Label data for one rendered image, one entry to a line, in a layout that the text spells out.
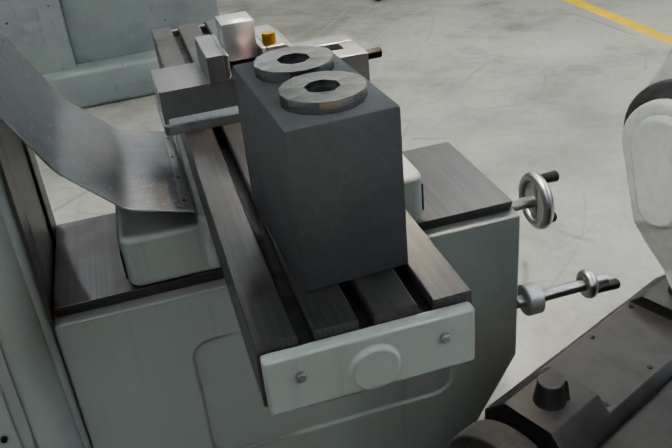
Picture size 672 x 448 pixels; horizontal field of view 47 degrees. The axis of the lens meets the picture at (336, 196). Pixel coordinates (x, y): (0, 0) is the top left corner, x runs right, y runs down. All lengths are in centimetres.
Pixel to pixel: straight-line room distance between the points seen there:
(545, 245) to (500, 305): 116
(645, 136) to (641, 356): 43
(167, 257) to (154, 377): 22
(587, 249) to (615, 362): 137
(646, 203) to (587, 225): 174
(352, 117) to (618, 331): 72
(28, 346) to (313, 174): 62
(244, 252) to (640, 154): 48
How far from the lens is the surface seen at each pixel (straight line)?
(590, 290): 154
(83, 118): 139
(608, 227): 274
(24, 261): 119
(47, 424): 131
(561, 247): 261
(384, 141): 76
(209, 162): 113
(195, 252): 122
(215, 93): 124
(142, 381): 134
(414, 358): 81
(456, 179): 144
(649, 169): 98
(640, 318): 136
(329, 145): 74
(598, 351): 128
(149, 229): 121
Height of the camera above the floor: 141
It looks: 29 degrees down
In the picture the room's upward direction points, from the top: 6 degrees counter-clockwise
